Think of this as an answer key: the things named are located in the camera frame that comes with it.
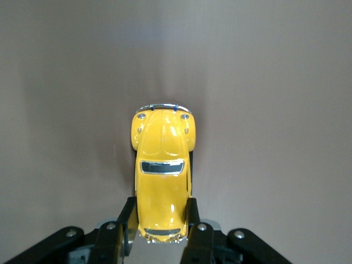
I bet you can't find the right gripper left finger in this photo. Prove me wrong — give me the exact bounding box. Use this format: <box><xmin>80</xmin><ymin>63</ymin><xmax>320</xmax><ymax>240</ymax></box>
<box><xmin>87</xmin><ymin>196</ymin><xmax>138</xmax><ymax>264</ymax></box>

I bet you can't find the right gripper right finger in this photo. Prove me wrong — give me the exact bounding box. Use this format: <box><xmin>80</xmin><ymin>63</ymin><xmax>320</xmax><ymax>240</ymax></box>
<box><xmin>179</xmin><ymin>197</ymin><xmax>216</xmax><ymax>264</ymax></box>

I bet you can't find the yellow beetle toy car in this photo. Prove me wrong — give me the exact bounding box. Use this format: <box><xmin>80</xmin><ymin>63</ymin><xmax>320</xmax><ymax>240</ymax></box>
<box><xmin>129</xmin><ymin>102</ymin><xmax>197</xmax><ymax>245</ymax></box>

